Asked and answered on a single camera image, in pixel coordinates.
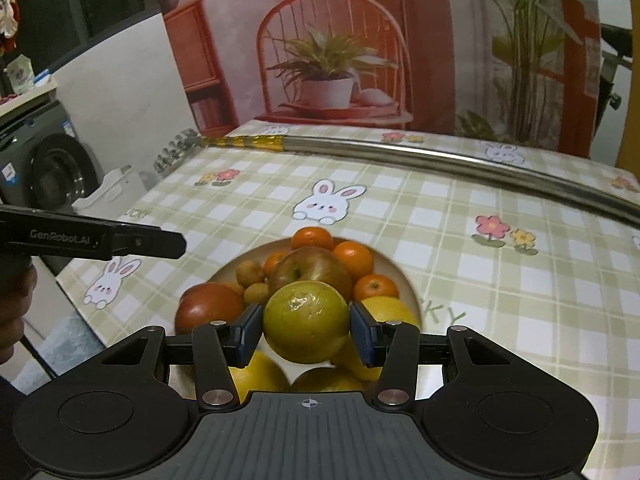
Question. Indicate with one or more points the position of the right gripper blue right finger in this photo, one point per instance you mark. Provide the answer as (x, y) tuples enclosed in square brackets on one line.
[(367, 335)]

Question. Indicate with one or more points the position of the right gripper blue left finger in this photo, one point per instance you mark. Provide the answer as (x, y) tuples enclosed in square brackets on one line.
[(245, 335)]

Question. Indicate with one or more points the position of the large yellow grapefruit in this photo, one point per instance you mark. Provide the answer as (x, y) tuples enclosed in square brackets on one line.
[(387, 308)]

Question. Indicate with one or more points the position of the small brown longan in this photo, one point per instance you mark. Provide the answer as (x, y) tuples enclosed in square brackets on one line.
[(235, 287), (257, 293)]

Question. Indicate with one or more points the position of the dark red apple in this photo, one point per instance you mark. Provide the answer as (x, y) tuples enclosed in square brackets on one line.
[(204, 303)]

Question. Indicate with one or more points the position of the yellow round fruit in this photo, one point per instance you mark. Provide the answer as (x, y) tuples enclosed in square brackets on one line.
[(326, 379)]

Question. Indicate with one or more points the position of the small brown longan fruit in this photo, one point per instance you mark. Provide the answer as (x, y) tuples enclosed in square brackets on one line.
[(249, 272)]

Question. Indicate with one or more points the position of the yellow-green round fruit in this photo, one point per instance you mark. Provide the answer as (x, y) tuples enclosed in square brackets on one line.
[(306, 322)]

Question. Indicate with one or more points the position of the orange tangerine small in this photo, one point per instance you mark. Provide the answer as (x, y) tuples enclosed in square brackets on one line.
[(272, 261)]

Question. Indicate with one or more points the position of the brownish red apple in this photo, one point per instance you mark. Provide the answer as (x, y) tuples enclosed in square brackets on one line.
[(311, 264)]

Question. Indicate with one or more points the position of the person left hand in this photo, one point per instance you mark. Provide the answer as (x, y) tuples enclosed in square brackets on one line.
[(16, 299)]

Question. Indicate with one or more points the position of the dark appliance at left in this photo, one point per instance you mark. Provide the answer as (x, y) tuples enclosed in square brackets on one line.
[(43, 163)]

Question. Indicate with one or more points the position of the beige plate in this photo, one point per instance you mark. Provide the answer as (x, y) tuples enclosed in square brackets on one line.
[(181, 377)]

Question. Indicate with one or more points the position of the metal telescopic pole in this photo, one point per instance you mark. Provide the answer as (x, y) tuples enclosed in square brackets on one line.
[(466, 167)]

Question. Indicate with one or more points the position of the checkered bunny tablecloth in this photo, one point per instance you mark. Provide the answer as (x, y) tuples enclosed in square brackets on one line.
[(556, 285)]

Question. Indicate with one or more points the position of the wooden door panel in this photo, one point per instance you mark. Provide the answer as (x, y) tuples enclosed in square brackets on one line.
[(629, 155)]

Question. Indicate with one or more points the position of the printed room backdrop cloth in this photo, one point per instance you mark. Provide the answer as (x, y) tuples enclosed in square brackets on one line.
[(524, 72)]

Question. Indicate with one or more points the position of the black tripod stand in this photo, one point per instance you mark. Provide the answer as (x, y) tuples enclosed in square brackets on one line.
[(620, 40)]

